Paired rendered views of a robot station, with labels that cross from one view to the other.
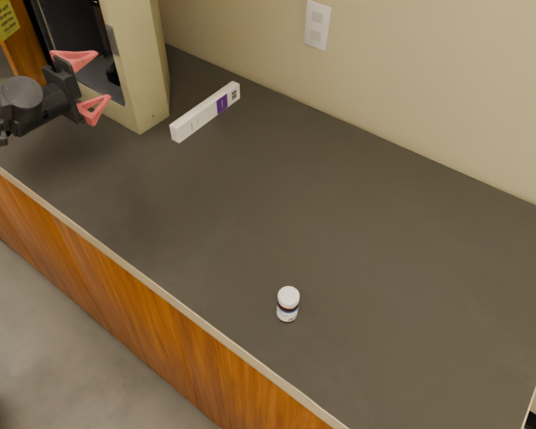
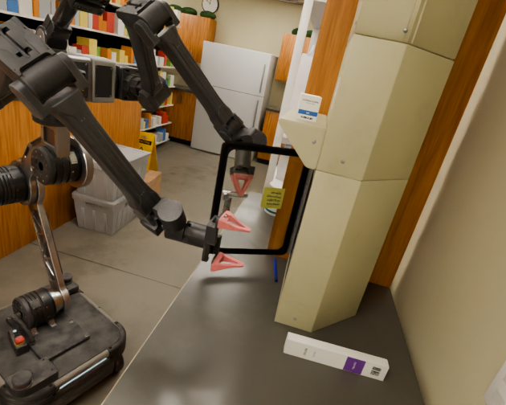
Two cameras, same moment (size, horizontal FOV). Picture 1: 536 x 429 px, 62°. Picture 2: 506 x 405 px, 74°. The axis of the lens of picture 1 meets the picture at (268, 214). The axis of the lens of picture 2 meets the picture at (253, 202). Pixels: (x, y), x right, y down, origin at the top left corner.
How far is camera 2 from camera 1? 0.53 m
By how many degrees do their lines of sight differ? 55
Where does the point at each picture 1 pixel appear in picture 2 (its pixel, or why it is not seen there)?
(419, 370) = not seen: outside the picture
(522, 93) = not seen: outside the picture
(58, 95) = (201, 233)
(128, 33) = (308, 247)
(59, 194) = (186, 300)
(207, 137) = (306, 372)
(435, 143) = not seen: outside the picture
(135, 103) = (284, 296)
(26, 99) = (165, 214)
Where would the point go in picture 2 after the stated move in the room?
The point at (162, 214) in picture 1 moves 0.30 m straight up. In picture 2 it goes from (189, 374) to (207, 264)
